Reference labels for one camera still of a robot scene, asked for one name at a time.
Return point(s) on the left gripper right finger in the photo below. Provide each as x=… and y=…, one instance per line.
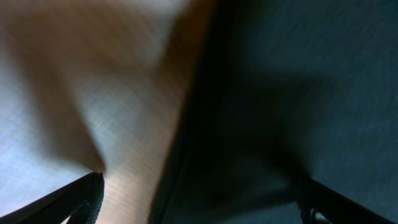
x=314, y=197

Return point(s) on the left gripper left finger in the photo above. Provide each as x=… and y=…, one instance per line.
x=77, y=202

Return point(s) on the folded blue denim cloth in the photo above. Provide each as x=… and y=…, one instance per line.
x=287, y=91

